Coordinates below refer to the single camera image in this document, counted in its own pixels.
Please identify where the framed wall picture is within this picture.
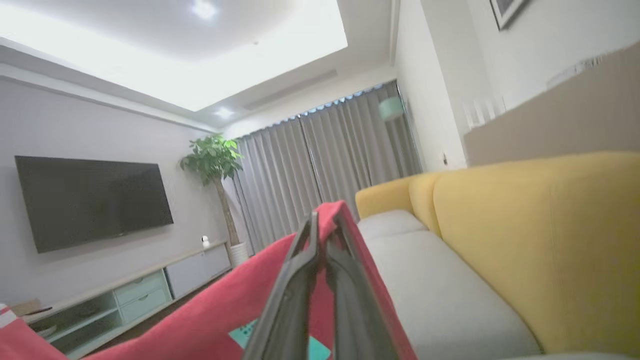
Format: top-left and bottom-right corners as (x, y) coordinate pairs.
(489, 0), (532, 31)

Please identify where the red basketball jersey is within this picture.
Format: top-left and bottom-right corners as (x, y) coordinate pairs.
(0, 200), (418, 360)

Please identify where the teal lamp shade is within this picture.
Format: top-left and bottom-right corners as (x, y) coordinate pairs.
(378, 96), (406, 122)

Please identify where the grey curtain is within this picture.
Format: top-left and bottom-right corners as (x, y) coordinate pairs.
(232, 80), (424, 257)

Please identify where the grey stitched sofa seat cushion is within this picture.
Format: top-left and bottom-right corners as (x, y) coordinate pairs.
(367, 229), (544, 360)

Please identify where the long low tv cabinet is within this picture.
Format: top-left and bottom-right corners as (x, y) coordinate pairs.
(25, 240), (232, 360)

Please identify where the small grey sofa seat cushion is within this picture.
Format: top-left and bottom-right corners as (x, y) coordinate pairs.
(357, 209), (429, 242)

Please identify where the black flat screen television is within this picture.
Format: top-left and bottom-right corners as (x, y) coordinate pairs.
(14, 155), (175, 254)

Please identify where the green potted tree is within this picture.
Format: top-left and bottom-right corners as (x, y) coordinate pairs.
(179, 134), (244, 247)

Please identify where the small cardboard box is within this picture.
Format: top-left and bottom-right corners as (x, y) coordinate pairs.
(10, 298), (43, 317)

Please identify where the yellow and grey sofa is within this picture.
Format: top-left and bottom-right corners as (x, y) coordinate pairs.
(355, 151), (640, 357)

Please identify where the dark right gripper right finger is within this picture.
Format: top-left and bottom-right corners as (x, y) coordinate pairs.
(324, 210), (401, 360)

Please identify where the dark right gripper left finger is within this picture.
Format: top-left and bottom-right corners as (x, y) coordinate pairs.
(242, 211), (321, 360)

